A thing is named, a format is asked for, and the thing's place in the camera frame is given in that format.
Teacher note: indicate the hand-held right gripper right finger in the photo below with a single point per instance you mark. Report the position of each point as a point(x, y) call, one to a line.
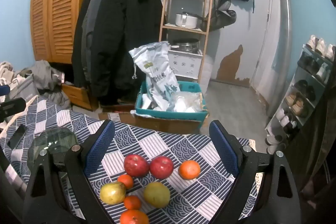
point(223, 145)

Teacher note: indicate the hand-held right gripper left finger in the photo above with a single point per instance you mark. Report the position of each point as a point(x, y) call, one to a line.
point(98, 148)

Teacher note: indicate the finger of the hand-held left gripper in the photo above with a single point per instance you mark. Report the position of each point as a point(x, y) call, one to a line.
point(4, 89)
point(11, 107)

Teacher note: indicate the red apple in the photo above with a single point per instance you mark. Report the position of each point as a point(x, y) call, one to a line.
point(161, 167)
point(136, 165)

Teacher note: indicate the large orange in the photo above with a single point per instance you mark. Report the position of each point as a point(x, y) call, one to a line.
point(134, 216)
point(189, 169)

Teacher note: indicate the small orange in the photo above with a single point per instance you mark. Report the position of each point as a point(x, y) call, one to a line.
point(126, 181)
point(132, 202)

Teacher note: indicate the clear glass plate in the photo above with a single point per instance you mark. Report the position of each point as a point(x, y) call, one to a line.
point(52, 138)

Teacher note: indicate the yellow pear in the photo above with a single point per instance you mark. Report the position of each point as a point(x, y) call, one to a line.
point(113, 193)
point(156, 194)

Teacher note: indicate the white fleece cloth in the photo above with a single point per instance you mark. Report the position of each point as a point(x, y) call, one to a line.
point(6, 71)

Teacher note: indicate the grey fabric bag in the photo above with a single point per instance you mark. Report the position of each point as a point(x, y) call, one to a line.
point(25, 87)

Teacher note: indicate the black smartphone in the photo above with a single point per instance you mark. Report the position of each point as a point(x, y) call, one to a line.
point(17, 136)

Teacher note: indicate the flat cardboard piece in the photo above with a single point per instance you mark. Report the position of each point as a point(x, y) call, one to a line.
point(115, 116)

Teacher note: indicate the grey clothing heap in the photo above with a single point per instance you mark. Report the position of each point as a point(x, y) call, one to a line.
point(46, 77)

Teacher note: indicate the wooden drawer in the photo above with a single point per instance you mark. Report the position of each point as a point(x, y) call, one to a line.
point(78, 95)

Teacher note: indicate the clear plastic bags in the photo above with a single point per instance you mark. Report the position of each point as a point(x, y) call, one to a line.
point(183, 103)

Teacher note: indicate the cardboard box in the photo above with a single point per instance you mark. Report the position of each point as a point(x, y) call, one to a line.
point(168, 125)

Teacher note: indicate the blue white patterned tablecloth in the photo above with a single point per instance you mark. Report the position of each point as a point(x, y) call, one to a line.
point(162, 145)

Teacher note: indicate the teal plastic basket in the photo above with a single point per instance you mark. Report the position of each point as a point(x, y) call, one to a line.
point(170, 115)

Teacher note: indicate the shoe rack with shoes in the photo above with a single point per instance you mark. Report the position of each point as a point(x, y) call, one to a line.
point(299, 106)

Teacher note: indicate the white patterned box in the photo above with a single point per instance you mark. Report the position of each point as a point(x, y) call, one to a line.
point(185, 64)

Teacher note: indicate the dark cloth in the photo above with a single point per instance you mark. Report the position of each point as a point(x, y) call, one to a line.
point(315, 148)

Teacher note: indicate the pale shoe rack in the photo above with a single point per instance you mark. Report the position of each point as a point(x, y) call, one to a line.
point(290, 82)

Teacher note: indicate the white printed rice bag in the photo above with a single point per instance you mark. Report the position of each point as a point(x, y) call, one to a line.
point(157, 69)

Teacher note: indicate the wooden louvred wardrobe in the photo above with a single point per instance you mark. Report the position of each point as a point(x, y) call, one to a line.
point(60, 3)

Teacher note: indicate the steel steamer pot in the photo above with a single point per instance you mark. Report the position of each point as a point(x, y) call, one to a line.
point(185, 45)

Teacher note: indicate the dark grey jacket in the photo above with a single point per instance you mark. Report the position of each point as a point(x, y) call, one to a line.
point(90, 19)

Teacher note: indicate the white door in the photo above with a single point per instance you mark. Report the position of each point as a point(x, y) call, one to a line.
point(249, 29)

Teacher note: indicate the black hooded coat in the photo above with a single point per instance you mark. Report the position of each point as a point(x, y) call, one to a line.
point(123, 29)

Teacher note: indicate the wooden shelf rack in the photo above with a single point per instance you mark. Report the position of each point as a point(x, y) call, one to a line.
point(181, 29)

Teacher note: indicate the white cooking pot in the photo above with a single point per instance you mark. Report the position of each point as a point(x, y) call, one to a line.
point(185, 19)

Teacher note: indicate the grey hanging bag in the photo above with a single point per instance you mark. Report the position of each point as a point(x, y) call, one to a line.
point(223, 11)

